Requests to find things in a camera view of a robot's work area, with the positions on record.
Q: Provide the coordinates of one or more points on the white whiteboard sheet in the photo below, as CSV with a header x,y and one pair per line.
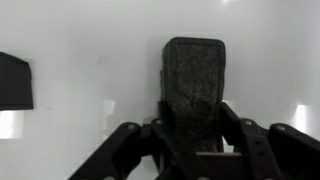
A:
x,y
96,64

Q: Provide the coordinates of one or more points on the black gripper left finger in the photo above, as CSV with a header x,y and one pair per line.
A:
x,y
170,142

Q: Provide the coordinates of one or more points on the black tape piece left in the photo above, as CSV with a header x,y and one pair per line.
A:
x,y
15,83

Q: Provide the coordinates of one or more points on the black felt whiteboard eraser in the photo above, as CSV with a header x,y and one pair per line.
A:
x,y
192,85

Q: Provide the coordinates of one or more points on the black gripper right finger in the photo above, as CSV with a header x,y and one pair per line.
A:
x,y
233,129

